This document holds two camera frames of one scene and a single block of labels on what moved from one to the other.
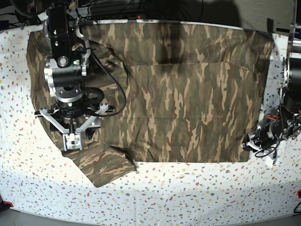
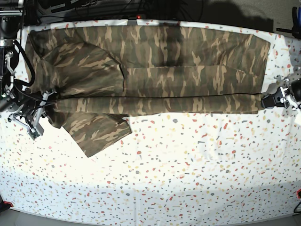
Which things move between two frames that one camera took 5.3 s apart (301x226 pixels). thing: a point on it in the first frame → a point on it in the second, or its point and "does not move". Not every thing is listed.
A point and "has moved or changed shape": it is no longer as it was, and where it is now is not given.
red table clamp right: [298, 192] does not move
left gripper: [266, 136] → [274, 100]
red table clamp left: [7, 202] does not move
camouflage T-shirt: [180, 92] has moved or changed shape
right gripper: [72, 118] → [27, 104]
